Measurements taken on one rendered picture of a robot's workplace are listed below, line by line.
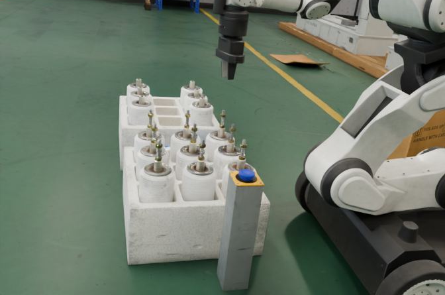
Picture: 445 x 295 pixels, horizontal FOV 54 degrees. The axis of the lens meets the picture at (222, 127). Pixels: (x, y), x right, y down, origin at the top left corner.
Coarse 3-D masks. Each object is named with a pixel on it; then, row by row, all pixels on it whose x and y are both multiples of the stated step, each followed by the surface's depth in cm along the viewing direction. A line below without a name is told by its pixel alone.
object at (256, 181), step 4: (232, 172) 108; (236, 172) 108; (232, 176) 106; (236, 176) 106; (256, 176) 107; (236, 180) 104; (240, 180) 104; (244, 180) 105; (252, 180) 105; (256, 180) 105; (260, 180) 106; (236, 184) 103; (240, 184) 103; (244, 184) 103; (248, 184) 103; (252, 184) 103; (256, 184) 104; (260, 184) 104
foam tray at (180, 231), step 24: (216, 192) 125; (144, 216) 114; (168, 216) 116; (192, 216) 118; (216, 216) 120; (264, 216) 124; (144, 240) 117; (168, 240) 119; (192, 240) 121; (216, 240) 123
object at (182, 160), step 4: (180, 152) 131; (176, 156) 132; (180, 156) 130; (184, 156) 129; (188, 156) 129; (192, 156) 129; (196, 156) 129; (176, 160) 132; (180, 160) 130; (184, 160) 129; (188, 160) 128; (192, 160) 128; (196, 160) 129; (176, 164) 132; (180, 164) 130; (184, 164) 129; (176, 168) 133; (180, 168) 131; (176, 172) 133; (180, 172) 131; (176, 176) 133; (180, 176) 131
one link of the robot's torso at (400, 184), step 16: (400, 160) 125; (416, 160) 125; (432, 160) 124; (352, 176) 108; (368, 176) 109; (384, 176) 117; (400, 176) 117; (416, 176) 117; (432, 176) 119; (336, 192) 109; (352, 192) 109; (368, 192) 110; (384, 192) 112; (400, 192) 116; (416, 192) 120; (432, 192) 121; (352, 208) 112; (368, 208) 112; (384, 208) 116; (400, 208) 120; (416, 208) 122
